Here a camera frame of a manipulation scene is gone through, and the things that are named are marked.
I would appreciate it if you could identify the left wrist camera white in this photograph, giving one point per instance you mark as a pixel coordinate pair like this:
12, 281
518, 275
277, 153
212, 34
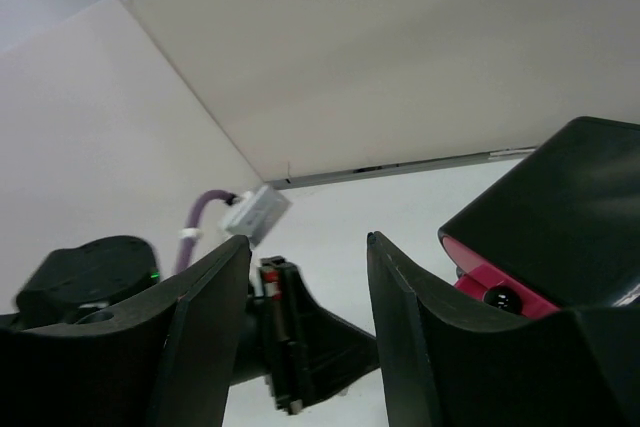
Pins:
255, 214

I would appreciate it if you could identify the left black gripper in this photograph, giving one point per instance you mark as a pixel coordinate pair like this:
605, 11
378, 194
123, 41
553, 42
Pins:
302, 351

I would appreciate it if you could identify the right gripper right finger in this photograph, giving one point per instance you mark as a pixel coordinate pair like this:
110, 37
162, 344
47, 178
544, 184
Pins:
450, 360

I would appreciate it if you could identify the black drawer organizer box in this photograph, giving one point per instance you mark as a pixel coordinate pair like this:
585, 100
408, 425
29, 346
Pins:
564, 222

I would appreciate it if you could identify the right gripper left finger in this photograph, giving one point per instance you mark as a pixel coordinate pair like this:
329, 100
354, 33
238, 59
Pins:
99, 339

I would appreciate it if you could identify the aluminium rail back edge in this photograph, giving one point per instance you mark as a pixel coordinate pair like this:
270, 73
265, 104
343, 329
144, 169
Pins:
400, 168

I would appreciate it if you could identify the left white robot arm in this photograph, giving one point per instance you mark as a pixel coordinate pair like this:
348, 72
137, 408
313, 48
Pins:
99, 338

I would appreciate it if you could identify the pink drawer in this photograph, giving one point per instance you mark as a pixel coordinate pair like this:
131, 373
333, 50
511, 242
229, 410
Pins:
498, 290
464, 258

